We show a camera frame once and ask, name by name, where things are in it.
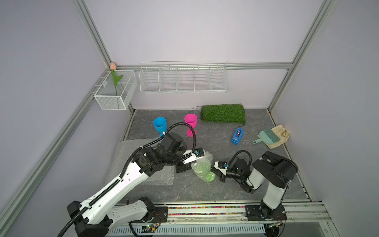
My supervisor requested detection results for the white mesh wall basket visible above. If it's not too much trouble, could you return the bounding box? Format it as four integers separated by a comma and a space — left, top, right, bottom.
94, 70, 138, 110

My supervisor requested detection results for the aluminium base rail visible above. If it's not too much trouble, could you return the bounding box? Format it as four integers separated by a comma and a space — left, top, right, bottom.
77, 202, 341, 237

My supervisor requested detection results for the white wire wall rack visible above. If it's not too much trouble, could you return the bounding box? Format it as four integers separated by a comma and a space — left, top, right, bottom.
139, 61, 229, 93

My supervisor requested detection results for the green plastic wine glass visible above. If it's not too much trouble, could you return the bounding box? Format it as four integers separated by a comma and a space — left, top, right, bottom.
192, 159, 215, 182

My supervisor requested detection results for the green dustpan brush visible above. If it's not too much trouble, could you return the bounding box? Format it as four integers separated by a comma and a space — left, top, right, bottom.
252, 128, 280, 145

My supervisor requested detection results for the blue plastic wine glass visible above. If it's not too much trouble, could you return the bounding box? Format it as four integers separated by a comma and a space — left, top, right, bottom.
153, 117, 167, 137

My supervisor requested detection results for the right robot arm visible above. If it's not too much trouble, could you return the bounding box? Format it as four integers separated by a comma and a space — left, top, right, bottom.
211, 150, 299, 223

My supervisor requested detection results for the blue tape dispenser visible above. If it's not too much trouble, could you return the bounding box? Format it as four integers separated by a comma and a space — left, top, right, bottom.
231, 128, 244, 145

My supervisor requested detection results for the artificial tulip flower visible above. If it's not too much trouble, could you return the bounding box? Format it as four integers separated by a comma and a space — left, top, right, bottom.
110, 62, 123, 96

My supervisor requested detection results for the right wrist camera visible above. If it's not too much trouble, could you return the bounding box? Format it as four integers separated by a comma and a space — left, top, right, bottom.
211, 161, 229, 176

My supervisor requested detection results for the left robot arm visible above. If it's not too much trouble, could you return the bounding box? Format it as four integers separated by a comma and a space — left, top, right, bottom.
58, 122, 204, 237

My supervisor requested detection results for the pink plastic wine glass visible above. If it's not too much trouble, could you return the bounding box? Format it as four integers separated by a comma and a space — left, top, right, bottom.
185, 114, 198, 137

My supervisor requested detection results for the artificial grass mat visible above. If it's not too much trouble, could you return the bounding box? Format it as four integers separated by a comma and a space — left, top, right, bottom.
200, 104, 246, 123

